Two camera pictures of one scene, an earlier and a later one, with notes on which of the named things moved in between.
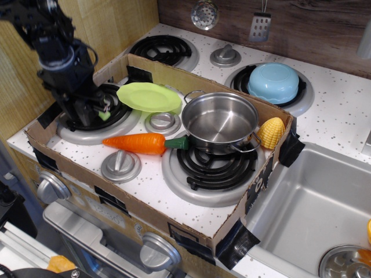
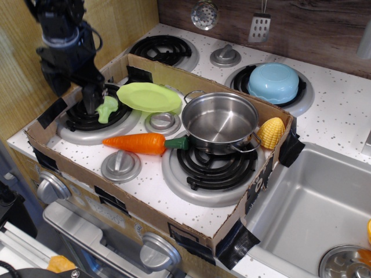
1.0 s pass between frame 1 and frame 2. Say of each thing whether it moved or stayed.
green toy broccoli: moved
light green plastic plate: stayed
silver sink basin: stayed
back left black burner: stayed
